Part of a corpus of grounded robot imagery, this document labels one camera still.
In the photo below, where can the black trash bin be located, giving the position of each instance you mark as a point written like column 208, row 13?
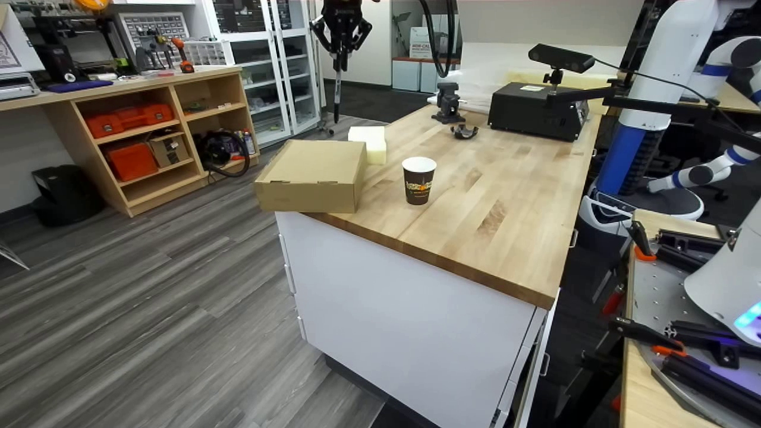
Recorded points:
column 66, row 194

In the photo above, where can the white glass door cabinet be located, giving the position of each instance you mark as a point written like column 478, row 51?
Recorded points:
column 269, row 71

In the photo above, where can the purple mat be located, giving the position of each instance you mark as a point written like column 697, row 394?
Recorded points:
column 734, row 376

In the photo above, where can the grey metal plate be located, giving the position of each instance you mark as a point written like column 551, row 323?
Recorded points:
column 663, row 293

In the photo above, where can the black 3D printer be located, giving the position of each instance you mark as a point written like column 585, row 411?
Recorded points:
column 74, row 48

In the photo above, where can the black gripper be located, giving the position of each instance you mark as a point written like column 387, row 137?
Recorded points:
column 342, row 13

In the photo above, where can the clear parts organizer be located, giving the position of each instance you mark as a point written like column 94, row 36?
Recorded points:
column 208, row 54

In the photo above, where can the long black tool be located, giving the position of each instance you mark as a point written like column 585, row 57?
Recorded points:
column 697, row 334

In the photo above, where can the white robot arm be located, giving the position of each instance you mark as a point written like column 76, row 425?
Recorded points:
column 673, row 63

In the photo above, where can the black boom rod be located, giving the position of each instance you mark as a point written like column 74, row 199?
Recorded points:
column 673, row 107

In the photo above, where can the orange ball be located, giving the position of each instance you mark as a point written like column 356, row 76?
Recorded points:
column 94, row 6

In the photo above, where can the brown paper cup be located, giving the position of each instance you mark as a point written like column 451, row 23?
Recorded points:
column 419, row 184

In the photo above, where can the red toolbox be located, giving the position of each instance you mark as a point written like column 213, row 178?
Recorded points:
column 128, row 120

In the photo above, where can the wooden shelf unit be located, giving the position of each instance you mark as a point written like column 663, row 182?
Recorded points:
column 199, row 104

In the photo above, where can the cardboard box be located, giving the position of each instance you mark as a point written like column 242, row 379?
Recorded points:
column 312, row 169

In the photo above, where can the orange plastic case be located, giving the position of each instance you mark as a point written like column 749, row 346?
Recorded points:
column 132, row 161

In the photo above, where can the wooden workbench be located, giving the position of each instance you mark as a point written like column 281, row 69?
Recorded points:
column 645, row 395

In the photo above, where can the white grey pedestal base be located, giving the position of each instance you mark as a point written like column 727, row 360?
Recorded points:
column 609, row 214

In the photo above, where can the white rounded device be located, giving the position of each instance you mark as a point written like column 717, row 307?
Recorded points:
column 734, row 277

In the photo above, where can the black camera on stand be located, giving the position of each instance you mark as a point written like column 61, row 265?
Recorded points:
column 562, row 57

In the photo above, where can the black equipment box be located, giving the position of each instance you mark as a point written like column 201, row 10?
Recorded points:
column 538, row 111

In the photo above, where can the small black clamp part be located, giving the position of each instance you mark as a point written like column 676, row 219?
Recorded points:
column 464, row 132

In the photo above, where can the tool pegboard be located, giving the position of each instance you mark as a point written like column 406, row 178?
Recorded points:
column 155, row 38

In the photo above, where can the white door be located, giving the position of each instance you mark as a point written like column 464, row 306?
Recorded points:
column 376, row 48

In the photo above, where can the cream foam block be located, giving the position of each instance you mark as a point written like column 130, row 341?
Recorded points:
column 371, row 143

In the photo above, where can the black hand tool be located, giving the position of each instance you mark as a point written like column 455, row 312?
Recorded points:
column 690, row 249

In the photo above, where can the dark blue tray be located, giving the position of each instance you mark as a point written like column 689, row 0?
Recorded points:
column 76, row 83

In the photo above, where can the blue pedestal column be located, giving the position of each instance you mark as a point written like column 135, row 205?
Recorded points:
column 626, row 163

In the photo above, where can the white table cabinet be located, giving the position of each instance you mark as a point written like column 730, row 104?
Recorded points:
column 396, row 318

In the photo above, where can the white machine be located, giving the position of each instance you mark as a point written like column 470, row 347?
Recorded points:
column 15, row 60

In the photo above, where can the blue grey storage bins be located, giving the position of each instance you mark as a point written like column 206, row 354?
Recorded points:
column 408, row 63

